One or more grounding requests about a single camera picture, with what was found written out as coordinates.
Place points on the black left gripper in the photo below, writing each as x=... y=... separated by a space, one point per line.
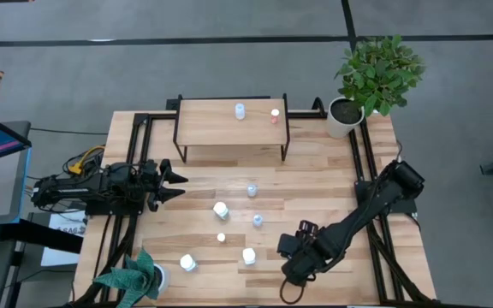
x=150 y=181

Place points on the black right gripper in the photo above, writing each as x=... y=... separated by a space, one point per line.
x=300 y=256

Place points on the translucent white plastic bottle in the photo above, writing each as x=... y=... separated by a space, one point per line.
x=239 y=111
x=257 y=220
x=251 y=191

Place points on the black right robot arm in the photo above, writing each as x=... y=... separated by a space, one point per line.
x=370 y=205

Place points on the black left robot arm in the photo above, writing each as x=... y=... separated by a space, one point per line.
x=79 y=186

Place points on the wooden shelf black metal legs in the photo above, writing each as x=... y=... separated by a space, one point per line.
x=212 y=128

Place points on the small white plant pot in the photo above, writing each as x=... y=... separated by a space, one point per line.
x=164 y=278

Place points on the teal-leaved small plant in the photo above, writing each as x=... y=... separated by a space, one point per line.
x=131 y=278

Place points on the large white plant pot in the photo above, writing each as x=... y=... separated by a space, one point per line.
x=336 y=128

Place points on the white paper sheet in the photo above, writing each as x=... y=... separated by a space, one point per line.
x=58 y=256

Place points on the black monitor stand bar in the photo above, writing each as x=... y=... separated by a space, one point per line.
x=37 y=235

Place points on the leafy green plant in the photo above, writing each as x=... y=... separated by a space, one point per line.
x=379 y=72

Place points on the black aluminium table frame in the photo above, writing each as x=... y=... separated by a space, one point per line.
x=306 y=114
x=139 y=116

